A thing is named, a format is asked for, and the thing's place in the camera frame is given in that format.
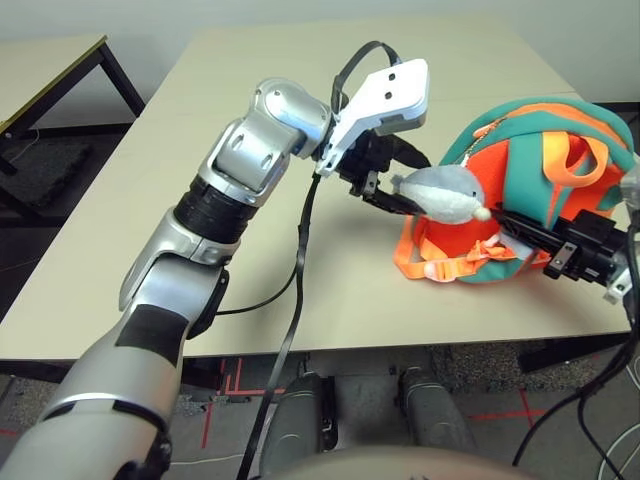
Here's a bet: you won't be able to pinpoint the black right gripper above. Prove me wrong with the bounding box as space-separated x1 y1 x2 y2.
491 203 629 287

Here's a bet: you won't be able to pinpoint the grey robot left leg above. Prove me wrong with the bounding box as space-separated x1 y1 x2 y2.
259 372 334 469

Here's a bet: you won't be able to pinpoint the white floor cables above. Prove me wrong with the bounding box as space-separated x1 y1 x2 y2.
594 424 640 480

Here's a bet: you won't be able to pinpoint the orange and teal backpack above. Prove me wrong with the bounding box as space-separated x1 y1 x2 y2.
393 96 637 286

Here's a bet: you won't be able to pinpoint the grey plush shark keychain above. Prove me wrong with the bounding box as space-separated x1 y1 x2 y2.
389 165 494 225

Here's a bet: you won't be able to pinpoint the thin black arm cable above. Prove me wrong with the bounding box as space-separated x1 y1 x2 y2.
214 269 301 317

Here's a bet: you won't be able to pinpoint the beige side table black frame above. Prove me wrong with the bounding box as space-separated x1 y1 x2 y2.
0 33 146 176

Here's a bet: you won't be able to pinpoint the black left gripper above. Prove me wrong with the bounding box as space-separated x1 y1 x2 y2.
337 132 432 217

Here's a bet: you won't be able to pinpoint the grey robot torso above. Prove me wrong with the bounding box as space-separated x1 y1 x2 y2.
259 446 531 480

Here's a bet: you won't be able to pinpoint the grey robot leg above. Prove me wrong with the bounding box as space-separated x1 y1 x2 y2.
259 372 334 469
399 367 476 451

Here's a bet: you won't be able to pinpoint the dark foam floor mat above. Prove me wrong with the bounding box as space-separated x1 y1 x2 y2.
0 142 94 211

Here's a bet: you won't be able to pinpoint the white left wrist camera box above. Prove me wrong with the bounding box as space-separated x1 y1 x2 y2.
314 58 431 177

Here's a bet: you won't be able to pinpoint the red tape cross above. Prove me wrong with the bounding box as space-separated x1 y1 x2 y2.
468 389 546 427

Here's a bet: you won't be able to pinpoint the grey robot right leg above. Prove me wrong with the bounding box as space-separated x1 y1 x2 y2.
399 367 476 451

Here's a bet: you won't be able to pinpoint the red tape lines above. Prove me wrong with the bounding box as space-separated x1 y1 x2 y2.
202 357 286 449

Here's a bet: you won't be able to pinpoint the flat black left arm cable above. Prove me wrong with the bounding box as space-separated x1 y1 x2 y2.
234 39 404 480

